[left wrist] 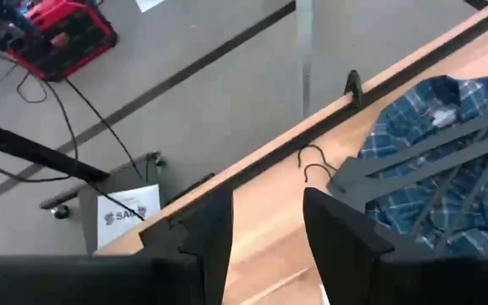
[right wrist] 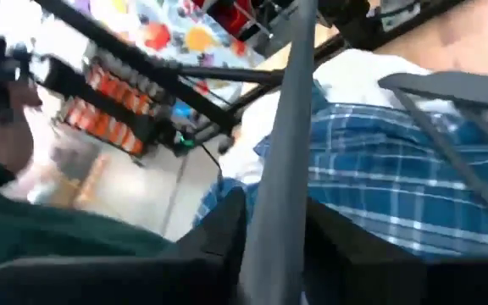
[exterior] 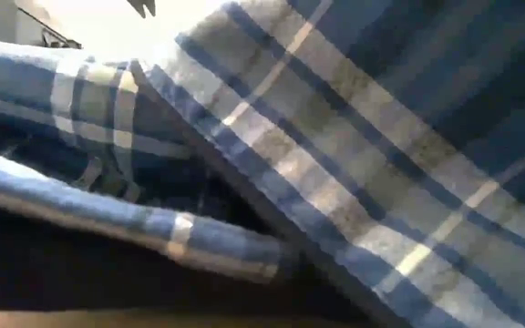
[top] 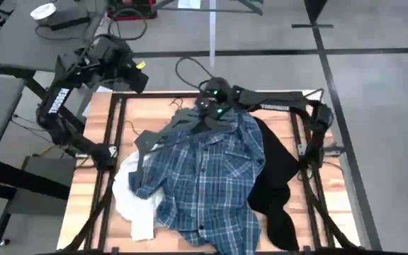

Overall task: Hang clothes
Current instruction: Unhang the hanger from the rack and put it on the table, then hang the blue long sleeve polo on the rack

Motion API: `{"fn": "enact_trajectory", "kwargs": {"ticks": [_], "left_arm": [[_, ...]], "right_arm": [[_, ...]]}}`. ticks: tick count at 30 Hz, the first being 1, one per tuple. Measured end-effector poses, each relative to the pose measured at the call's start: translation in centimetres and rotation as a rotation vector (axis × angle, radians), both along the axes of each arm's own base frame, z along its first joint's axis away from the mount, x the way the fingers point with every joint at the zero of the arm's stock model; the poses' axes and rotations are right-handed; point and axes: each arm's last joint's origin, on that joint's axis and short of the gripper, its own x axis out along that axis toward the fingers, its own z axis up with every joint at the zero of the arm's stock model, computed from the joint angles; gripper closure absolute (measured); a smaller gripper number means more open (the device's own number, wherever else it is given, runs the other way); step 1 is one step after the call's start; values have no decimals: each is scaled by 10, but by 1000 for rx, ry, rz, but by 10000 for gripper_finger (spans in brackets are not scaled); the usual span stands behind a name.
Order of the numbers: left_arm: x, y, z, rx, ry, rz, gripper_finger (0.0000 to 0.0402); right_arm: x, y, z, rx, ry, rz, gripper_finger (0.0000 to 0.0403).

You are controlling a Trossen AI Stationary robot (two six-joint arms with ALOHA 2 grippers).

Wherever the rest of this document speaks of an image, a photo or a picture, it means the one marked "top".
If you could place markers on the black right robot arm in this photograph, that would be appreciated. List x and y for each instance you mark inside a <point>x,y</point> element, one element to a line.
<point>278,101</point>

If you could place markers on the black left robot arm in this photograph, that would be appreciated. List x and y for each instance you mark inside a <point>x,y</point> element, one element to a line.
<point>59,99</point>

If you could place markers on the red and black toolbox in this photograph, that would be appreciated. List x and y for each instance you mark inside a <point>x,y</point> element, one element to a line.
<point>131,10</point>

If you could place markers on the white clothes rail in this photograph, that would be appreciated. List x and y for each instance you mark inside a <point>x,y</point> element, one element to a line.
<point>212,35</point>

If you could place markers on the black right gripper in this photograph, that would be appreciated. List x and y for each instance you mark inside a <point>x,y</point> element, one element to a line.
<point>215,88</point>

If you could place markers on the dark grey clothes hanger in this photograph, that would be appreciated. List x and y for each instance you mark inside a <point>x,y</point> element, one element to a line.
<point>161,132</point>

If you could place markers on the black garment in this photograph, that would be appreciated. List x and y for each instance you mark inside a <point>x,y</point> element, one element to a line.
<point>275,170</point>

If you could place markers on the white T-shirt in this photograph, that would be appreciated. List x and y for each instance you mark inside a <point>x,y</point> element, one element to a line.
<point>136,205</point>

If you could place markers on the white tape roll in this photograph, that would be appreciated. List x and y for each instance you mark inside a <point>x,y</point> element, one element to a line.
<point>43,10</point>

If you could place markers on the black flat device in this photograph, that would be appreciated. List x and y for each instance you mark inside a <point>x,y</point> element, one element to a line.
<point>69,22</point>

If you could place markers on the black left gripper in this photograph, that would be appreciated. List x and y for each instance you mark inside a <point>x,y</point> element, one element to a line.
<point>119,53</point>

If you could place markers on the large grey desk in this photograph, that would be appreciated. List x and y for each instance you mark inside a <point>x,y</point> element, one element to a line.
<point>20,42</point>

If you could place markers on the black stand base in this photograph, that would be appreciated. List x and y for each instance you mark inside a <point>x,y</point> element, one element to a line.
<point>314,10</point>

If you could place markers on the white paper sheet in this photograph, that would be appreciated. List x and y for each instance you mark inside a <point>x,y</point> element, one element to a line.
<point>88,106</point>

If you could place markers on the blue plaid button shirt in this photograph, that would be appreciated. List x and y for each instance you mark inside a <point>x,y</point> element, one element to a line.
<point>204,177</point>

